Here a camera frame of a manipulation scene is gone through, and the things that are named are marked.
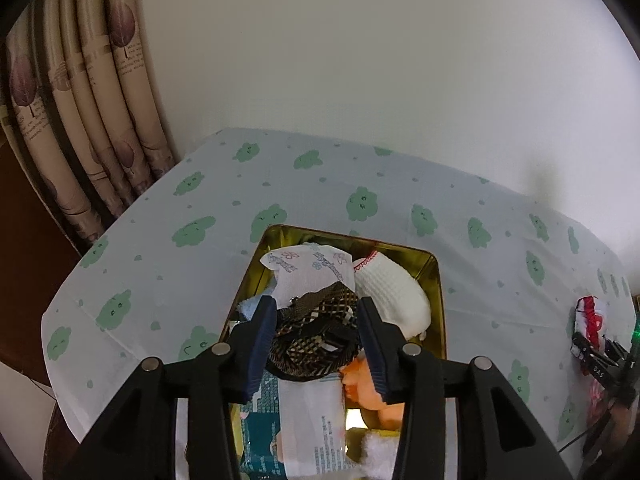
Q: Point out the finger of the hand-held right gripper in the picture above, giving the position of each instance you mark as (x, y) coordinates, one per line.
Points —
(617, 351)
(586, 349)

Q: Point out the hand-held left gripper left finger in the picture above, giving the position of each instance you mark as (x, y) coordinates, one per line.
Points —
(260, 350)

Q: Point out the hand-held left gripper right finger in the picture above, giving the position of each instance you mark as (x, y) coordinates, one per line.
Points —
(375, 355)

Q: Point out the red white packet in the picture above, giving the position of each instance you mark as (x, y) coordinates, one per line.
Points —
(590, 317)

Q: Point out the orange plush toy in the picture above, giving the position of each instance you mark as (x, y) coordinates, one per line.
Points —
(362, 390)

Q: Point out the light blue fluffy towel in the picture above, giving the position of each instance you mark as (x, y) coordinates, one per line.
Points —
(247, 307)

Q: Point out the dark checkered hair bow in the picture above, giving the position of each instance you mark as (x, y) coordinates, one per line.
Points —
(310, 335)

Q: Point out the white mitten red trim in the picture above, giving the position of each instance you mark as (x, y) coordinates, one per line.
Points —
(395, 295)

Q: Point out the wet wipes packet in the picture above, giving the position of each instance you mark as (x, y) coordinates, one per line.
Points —
(305, 425)

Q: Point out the red tin box gold interior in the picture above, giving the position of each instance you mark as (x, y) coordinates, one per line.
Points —
(427, 280)

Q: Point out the white floral pad packet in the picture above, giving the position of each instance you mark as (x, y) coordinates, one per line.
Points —
(310, 270)

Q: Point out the white fluffy yellow-lined sock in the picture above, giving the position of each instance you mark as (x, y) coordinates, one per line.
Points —
(377, 455)

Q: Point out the dark wooden furniture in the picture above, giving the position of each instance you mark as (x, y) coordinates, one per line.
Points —
(30, 270)

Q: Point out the beige leaf print curtain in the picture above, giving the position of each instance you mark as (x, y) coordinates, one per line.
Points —
(100, 110)

